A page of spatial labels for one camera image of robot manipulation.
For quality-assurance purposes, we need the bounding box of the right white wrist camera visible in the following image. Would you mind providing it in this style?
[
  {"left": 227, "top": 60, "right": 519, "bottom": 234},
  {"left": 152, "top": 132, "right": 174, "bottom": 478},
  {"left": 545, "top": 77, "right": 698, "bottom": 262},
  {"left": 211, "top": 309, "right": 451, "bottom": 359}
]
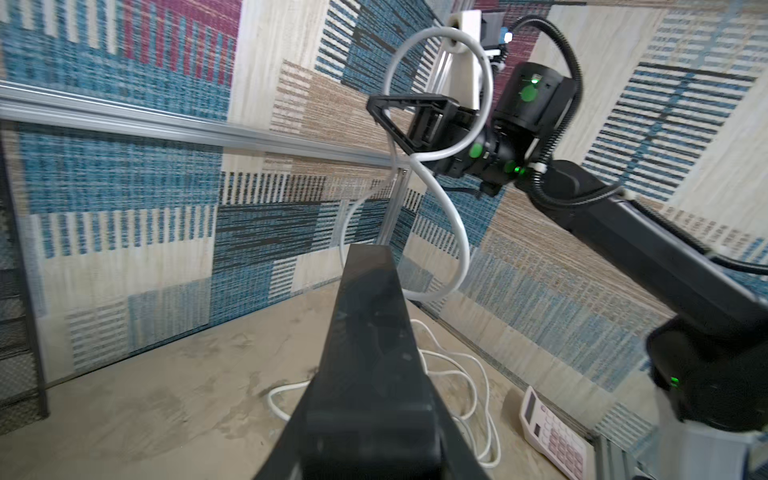
[{"left": 443, "top": 9, "right": 511, "bottom": 112}]

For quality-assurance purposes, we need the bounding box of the pink white calculator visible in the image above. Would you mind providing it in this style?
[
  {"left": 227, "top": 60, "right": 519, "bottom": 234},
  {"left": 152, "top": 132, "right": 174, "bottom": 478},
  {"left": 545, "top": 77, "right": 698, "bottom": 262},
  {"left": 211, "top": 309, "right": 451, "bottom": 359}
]
[{"left": 519, "top": 386, "right": 588, "bottom": 480}]

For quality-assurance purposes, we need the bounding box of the grey cord of black strip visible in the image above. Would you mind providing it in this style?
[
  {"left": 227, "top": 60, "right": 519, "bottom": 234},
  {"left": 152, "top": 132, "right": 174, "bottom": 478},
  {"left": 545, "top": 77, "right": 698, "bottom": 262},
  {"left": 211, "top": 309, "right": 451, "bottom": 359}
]
[{"left": 338, "top": 26, "right": 496, "bottom": 304}]

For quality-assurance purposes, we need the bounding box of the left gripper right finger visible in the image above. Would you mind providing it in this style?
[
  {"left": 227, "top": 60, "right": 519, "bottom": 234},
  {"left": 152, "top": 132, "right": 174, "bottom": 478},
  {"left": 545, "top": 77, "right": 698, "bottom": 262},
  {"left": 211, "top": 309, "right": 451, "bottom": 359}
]
[{"left": 429, "top": 383, "right": 489, "bottom": 480}]

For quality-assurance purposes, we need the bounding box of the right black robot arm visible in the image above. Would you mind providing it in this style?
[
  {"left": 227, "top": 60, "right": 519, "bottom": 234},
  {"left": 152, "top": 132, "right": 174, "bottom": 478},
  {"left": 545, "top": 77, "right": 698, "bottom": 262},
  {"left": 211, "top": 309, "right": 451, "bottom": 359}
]
[{"left": 367, "top": 56, "right": 767, "bottom": 479}]

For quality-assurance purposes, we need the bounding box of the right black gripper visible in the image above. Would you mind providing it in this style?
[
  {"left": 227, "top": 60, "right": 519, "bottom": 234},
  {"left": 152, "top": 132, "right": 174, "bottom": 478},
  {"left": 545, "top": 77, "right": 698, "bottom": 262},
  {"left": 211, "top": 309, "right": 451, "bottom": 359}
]
[{"left": 366, "top": 94, "right": 516, "bottom": 180}]

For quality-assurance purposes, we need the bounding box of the black power strip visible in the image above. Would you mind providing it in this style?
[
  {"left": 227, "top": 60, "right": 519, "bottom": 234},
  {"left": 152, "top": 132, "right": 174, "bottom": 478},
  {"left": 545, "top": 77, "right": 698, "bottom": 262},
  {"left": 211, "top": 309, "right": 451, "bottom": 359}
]
[{"left": 299, "top": 242, "right": 448, "bottom": 480}]

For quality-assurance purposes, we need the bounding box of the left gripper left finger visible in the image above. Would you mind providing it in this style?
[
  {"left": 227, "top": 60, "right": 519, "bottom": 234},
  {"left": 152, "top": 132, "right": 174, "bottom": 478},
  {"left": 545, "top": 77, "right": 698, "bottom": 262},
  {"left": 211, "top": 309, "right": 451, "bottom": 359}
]
[{"left": 253, "top": 383, "right": 312, "bottom": 480}]

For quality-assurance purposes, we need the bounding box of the black wire shelf rack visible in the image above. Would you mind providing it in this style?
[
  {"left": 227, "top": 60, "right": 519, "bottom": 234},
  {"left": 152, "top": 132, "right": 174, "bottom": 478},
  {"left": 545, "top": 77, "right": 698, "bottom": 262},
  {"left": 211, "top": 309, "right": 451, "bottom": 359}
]
[{"left": 1, "top": 158, "right": 50, "bottom": 435}]

